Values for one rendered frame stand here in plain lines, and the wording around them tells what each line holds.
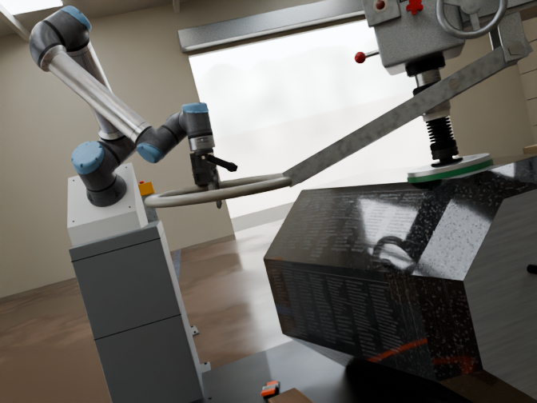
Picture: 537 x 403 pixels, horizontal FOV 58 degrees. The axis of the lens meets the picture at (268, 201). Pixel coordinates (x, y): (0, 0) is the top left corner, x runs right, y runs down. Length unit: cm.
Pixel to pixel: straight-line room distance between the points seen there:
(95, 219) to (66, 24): 88
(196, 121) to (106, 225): 87
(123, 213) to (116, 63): 644
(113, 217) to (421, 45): 161
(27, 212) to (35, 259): 77
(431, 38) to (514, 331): 70
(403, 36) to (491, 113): 898
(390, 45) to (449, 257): 53
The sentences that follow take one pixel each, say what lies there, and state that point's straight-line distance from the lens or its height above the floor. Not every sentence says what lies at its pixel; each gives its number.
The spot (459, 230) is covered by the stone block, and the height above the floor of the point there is 74.
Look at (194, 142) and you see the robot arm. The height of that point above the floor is 113.
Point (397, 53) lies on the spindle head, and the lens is 129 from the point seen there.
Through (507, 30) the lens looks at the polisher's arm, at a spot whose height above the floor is 115.
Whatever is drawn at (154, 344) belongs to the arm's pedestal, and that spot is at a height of 33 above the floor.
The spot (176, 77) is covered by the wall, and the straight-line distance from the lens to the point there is 856.
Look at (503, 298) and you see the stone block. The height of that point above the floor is 58.
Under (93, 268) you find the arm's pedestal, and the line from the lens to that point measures 233.
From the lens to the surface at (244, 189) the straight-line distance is 128.
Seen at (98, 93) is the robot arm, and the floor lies 138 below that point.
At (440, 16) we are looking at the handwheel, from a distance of 125.
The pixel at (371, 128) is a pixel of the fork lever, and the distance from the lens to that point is 133.
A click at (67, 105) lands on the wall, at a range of 867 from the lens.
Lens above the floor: 99
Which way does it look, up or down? 4 degrees down
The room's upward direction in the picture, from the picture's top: 14 degrees counter-clockwise
